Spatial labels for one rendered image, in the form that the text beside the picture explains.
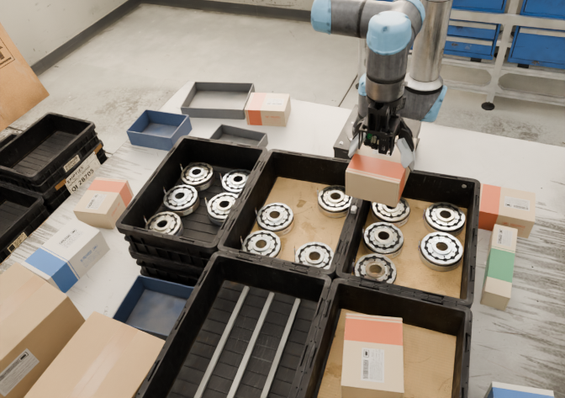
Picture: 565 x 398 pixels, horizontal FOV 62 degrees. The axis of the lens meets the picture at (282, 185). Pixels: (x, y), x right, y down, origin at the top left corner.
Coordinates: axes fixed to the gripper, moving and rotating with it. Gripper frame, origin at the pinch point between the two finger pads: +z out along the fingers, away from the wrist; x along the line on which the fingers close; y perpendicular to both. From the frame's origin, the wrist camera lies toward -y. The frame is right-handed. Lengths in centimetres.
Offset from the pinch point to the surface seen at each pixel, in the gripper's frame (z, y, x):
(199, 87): 38, -64, -98
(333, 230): 26.7, 2.0, -11.4
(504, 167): 40, -54, 29
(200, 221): 27, 12, -48
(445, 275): 26.6, 6.5, 19.4
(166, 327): 39, 40, -46
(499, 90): 97, -191, 25
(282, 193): 26.8, -6.1, -30.6
